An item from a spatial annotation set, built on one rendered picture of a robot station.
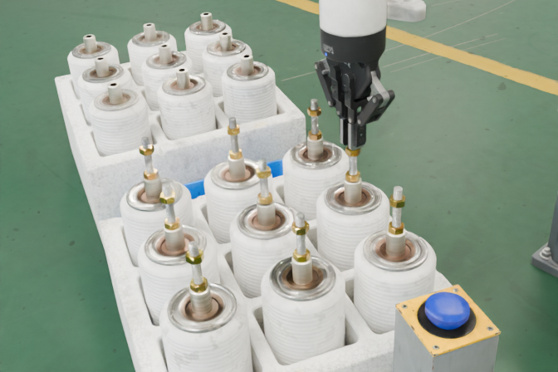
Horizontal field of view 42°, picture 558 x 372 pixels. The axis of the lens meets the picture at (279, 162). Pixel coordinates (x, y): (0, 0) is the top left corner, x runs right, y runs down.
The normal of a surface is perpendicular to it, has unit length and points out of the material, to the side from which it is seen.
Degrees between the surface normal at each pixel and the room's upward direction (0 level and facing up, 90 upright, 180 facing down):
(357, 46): 90
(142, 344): 0
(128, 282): 0
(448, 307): 0
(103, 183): 90
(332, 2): 82
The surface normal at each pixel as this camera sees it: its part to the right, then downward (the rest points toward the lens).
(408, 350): -0.93, 0.23
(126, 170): 0.38, 0.48
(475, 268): -0.05, -0.85
